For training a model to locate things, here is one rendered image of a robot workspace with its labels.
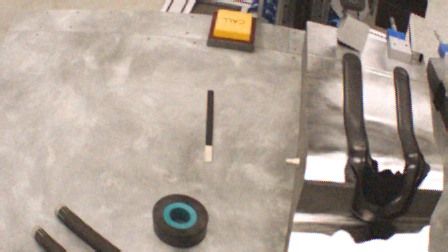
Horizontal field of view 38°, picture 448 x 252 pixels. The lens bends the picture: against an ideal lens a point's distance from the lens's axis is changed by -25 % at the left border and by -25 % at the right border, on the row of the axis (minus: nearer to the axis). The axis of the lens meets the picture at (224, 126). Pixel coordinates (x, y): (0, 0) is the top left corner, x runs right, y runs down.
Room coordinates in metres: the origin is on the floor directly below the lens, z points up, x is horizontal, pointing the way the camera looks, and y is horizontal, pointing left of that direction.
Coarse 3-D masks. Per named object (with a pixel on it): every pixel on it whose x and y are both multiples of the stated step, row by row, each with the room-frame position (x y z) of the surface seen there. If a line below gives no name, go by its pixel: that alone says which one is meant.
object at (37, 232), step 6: (36, 228) 0.53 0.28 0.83; (36, 234) 0.52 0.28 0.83; (42, 234) 0.52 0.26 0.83; (48, 234) 0.53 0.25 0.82; (36, 240) 0.52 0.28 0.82; (42, 240) 0.51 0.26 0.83; (48, 240) 0.52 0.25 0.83; (54, 240) 0.52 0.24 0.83; (42, 246) 0.51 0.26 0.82; (48, 246) 0.50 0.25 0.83; (54, 246) 0.51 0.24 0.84; (60, 246) 0.51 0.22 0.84
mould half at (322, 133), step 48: (336, 48) 0.96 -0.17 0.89; (384, 48) 0.99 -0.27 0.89; (336, 96) 0.85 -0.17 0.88; (384, 96) 0.87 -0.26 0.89; (336, 144) 0.71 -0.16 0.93; (384, 144) 0.74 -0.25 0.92; (432, 144) 0.77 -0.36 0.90; (336, 192) 0.64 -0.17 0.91; (432, 192) 0.64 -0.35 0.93; (288, 240) 0.60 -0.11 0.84; (336, 240) 0.59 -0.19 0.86; (384, 240) 0.59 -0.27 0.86
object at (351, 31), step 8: (344, 16) 1.00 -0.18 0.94; (352, 16) 1.00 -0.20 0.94; (336, 24) 1.03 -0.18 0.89; (344, 24) 0.98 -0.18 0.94; (352, 24) 0.98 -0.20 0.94; (360, 24) 0.98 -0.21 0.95; (344, 32) 0.97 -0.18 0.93; (352, 32) 0.97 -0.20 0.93; (360, 32) 0.97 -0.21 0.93; (368, 32) 0.98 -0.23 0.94; (344, 40) 0.96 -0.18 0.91; (352, 40) 0.96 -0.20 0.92; (360, 40) 0.97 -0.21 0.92; (360, 48) 0.96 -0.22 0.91
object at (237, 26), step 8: (224, 16) 1.05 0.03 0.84; (232, 16) 1.05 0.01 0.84; (240, 16) 1.05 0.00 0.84; (248, 16) 1.06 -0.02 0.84; (216, 24) 1.02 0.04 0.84; (224, 24) 1.02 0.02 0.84; (232, 24) 1.03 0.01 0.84; (240, 24) 1.03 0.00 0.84; (248, 24) 1.03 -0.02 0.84; (216, 32) 1.01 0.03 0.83; (224, 32) 1.01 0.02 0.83; (232, 32) 1.01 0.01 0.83; (240, 32) 1.01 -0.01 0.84; (248, 32) 1.01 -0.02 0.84
